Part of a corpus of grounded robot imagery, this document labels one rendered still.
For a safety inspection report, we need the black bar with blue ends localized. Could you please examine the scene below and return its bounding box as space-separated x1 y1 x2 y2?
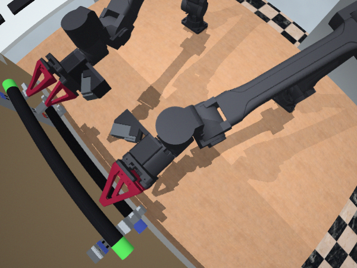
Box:
45 106 147 234

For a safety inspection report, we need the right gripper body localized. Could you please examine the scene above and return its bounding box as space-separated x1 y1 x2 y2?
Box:
40 48 90 96

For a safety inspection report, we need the black bar with green ends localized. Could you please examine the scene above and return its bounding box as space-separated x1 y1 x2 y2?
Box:
2 79 134 260

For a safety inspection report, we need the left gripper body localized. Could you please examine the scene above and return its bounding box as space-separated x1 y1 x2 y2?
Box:
115 144 175 189

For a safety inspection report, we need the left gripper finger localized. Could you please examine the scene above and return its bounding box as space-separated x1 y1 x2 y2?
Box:
99 162 143 207
111 170 147 198

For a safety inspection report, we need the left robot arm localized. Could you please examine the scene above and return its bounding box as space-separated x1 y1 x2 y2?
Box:
110 1 357 166

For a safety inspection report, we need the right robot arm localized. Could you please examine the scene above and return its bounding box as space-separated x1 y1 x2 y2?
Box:
61 0 208 101

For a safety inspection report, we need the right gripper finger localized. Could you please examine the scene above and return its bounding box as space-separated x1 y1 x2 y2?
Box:
26 60 57 97
45 81 77 107

